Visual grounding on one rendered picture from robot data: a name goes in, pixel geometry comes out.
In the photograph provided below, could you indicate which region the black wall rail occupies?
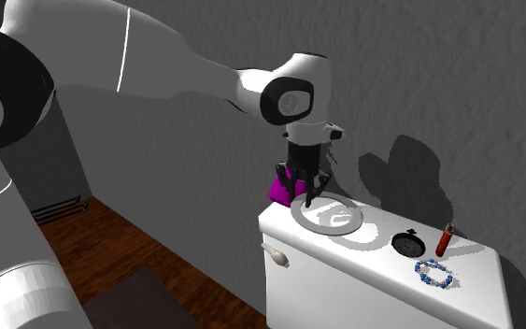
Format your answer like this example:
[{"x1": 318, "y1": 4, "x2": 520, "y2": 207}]
[{"x1": 30, "y1": 194, "x2": 90, "y2": 223}]

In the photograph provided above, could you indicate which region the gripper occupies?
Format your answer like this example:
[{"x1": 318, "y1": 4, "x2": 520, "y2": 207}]
[{"x1": 275, "y1": 141, "x2": 334, "y2": 208}]

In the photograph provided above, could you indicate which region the grey round plate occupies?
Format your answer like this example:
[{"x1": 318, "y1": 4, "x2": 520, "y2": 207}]
[{"x1": 290, "y1": 191, "x2": 364, "y2": 236}]

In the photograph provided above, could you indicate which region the dark floor mat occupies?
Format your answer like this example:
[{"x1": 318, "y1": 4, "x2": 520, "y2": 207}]
[{"x1": 81, "y1": 265, "x2": 201, "y2": 329}]

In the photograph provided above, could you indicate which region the red lighter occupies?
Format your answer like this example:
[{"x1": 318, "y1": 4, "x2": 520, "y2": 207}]
[{"x1": 434, "y1": 222, "x2": 456, "y2": 259}]

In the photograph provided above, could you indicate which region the magenta box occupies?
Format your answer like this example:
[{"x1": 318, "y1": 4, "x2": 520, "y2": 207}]
[{"x1": 268, "y1": 175, "x2": 308, "y2": 208}]

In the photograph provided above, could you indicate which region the blue and white bead bracelet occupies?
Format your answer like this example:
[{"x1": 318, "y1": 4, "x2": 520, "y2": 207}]
[{"x1": 414, "y1": 258, "x2": 455, "y2": 290}]

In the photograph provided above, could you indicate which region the black pocket watch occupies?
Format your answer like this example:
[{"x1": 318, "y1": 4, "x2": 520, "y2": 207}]
[{"x1": 391, "y1": 228, "x2": 427, "y2": 259}]

